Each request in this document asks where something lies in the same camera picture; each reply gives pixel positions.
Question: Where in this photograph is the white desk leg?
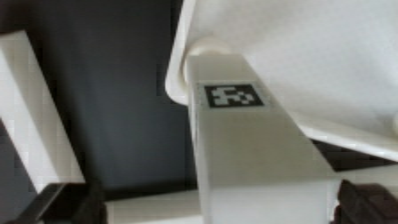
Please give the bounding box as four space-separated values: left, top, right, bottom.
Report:
183 38 339 224

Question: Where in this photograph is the white left fence block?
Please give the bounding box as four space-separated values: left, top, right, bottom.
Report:
0 31 85 192

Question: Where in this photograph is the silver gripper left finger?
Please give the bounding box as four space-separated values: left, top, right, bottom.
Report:
10 183 106 224

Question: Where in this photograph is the white desk top tray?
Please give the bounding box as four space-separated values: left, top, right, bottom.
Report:
165 0 398 162

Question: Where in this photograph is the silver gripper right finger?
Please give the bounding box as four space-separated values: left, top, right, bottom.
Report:
332 180 398 224

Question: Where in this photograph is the white front fence rail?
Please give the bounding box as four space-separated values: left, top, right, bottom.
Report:
106 165 398 224

